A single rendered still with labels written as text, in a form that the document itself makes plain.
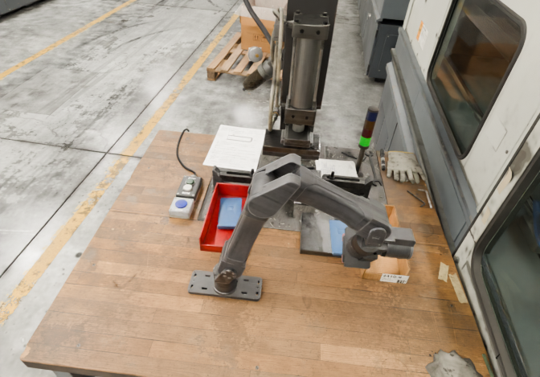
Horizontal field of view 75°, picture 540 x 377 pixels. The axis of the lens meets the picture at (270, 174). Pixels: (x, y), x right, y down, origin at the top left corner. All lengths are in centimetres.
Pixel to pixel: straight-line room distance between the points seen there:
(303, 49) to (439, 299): 78
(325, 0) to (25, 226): 230
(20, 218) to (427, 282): 244
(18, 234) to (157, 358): 189
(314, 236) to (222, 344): 42
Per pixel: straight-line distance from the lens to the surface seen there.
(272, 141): 112
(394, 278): 112
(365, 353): 100
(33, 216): 280
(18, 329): 229
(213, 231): 116
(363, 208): 76
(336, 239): 115
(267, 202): 71
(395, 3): 410
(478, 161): 141
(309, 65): 98
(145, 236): 119
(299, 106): 104
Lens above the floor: 179
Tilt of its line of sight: 40 degrees down
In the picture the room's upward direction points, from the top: 4 degrees clockwise
